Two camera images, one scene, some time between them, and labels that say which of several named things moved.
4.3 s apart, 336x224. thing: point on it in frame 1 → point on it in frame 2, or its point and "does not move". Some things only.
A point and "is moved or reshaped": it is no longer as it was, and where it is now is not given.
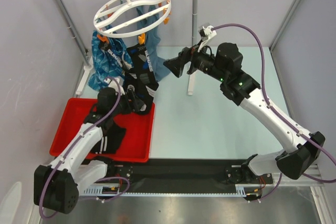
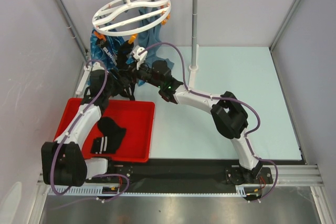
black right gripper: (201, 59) → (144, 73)
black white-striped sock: (112, 136) does not move
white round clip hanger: (133, 12) does not move
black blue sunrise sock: (105, 46) → (109, 48)
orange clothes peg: (103, 38) is moved or reshaped
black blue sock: (138, 73) is moved or reshaped
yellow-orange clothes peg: (142, 39) → (133, 37)
